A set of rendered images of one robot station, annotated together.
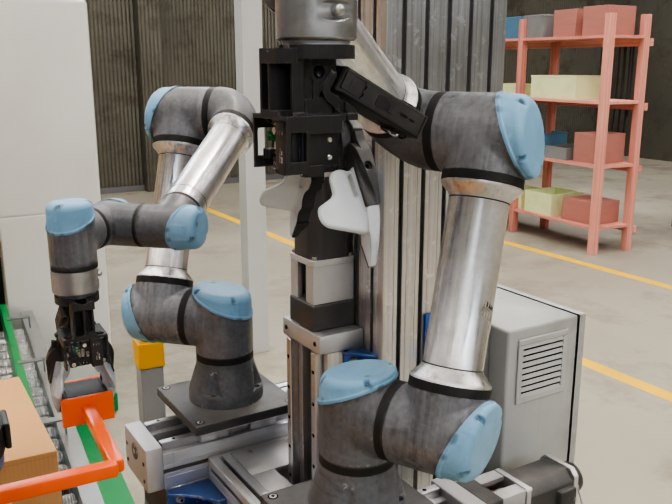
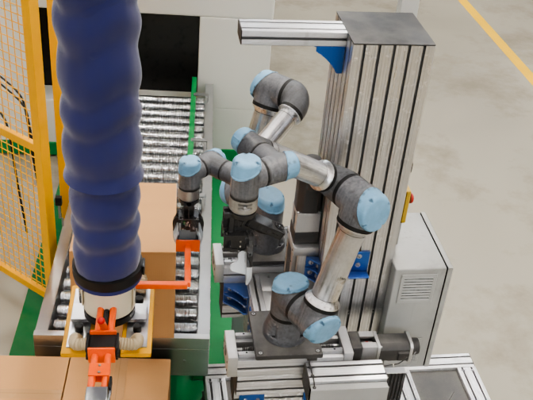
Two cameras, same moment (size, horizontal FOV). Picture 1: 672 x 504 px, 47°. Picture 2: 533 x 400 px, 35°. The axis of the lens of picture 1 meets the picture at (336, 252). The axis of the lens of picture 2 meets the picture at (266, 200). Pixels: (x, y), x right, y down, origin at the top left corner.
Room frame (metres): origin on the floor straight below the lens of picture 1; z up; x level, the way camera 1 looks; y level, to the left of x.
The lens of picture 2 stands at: (-0.95, -0.69, 2.98)
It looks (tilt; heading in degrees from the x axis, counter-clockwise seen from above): 34 degrees down; 21
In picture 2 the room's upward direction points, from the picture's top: 5 degrees clockwise
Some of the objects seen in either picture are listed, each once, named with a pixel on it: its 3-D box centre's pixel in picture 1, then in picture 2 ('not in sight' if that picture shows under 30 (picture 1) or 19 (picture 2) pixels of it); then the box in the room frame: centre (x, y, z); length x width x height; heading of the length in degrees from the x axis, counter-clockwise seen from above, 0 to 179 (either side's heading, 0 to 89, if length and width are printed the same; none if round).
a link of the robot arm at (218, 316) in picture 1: (220, 317); (266, 206); (1.50, 0.23, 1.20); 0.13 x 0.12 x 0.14; 76
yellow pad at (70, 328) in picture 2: not in sight; (81, 316); (0.83, 0.61, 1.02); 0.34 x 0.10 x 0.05; 28
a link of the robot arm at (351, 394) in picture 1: (361, 408); (290, 294); (1.07, -0.04, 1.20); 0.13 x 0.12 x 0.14; 58
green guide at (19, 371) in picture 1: (30, 371); (197, 146); (2.68, 1.12, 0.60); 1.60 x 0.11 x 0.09; 26
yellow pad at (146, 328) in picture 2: not in sight; (138, 317); (0.92, 0.44, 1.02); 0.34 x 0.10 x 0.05; 28
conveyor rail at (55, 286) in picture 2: not in sight; (80, 193); (2.10, 1.50, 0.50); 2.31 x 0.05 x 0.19; 26
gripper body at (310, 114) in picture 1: (310, 111); (239, 227); (0.74, 0.02, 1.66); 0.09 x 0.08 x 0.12; 121
